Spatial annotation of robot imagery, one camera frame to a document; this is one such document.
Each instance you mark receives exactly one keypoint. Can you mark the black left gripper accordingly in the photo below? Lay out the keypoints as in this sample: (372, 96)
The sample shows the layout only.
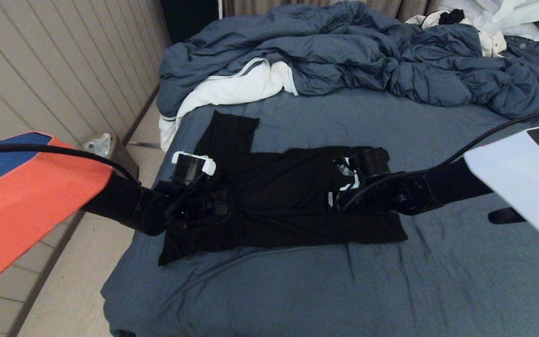
(206, 206)

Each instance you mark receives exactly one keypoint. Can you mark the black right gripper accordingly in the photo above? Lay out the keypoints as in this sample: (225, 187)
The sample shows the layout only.
(363, 201)

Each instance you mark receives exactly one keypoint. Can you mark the black t-shirt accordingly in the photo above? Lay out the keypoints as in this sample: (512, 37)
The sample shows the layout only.
(269, 201)

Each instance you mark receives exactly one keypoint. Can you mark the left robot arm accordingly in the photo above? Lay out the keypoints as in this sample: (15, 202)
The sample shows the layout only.
(26, 201)

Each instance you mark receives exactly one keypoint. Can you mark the silver metal rod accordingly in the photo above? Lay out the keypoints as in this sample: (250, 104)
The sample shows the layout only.
(145, 145)

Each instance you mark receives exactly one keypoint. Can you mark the brown trash bin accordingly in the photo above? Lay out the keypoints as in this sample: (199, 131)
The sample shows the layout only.
(127, 159)

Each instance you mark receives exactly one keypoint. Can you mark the white duvet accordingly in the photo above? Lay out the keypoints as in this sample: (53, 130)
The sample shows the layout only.
(232, 89)

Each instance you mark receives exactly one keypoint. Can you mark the crumpled blue duvet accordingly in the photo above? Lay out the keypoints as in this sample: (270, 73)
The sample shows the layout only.
(344, 47)

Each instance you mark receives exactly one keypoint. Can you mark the black tall furniture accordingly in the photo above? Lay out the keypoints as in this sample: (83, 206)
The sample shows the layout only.
(190, 16)

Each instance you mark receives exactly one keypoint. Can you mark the beige curtain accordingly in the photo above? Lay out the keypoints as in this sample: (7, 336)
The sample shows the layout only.
(251, 7)

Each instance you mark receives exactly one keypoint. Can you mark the small black fabric item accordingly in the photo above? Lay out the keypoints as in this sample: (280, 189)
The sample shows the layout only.
(451, 17)

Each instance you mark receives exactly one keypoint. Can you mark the white crumpled shirt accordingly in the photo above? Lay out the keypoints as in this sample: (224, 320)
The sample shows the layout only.
(508, 14)

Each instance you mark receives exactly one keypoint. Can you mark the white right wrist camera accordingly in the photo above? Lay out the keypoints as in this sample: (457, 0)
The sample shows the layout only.
(351, 175)

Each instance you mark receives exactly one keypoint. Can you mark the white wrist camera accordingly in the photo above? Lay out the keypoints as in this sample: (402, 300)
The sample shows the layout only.
(194, 161)
(351, 175)

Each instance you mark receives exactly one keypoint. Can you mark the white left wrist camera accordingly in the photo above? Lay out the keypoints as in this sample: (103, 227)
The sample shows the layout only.
(194, 161)

